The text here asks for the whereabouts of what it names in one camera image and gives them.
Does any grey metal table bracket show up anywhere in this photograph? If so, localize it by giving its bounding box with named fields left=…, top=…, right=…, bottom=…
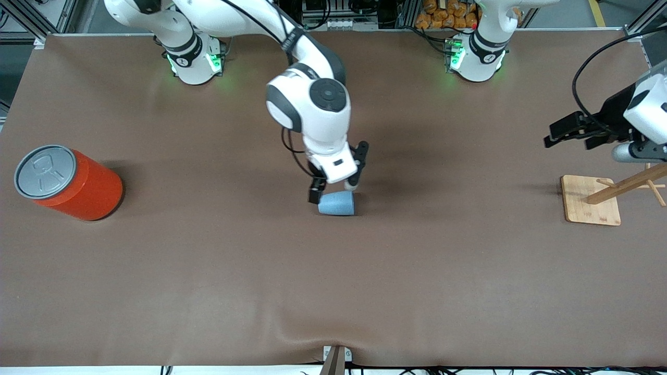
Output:
left=322, top=344, right=353, bottom=375

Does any silver cylinder on left gripper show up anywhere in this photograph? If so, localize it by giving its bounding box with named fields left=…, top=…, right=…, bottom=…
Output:
left=612, top=142, right=667, bottom=164

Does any light blue plastic cup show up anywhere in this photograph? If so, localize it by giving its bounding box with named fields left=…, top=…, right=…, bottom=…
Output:
left=317, top=191, right=356, bottom=217

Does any white power strip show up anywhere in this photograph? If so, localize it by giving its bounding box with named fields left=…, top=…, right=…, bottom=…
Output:
left=326, top=18, right=379, bottom=31

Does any aluminium frame profile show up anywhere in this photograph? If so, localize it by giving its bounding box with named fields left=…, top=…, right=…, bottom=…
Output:
left=0, top=0, right=79, bottom=40
left=623, top=0, right=667, bottom=42

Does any orange snack bags pile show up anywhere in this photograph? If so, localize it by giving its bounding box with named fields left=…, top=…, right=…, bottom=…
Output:
left=415, top=0, right=479, bottom=30

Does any brown table mat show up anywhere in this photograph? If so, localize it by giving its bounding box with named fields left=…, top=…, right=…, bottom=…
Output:
left=0, top=30, right=667, bottom=368

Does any wooden mug tree stand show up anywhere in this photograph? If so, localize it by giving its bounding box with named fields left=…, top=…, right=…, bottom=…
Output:
left=561, top=162, right=667, bottom=227

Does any orange can with grey lid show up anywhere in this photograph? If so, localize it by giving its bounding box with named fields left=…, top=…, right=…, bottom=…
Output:
left=14, top=144, right=125, bottom=222

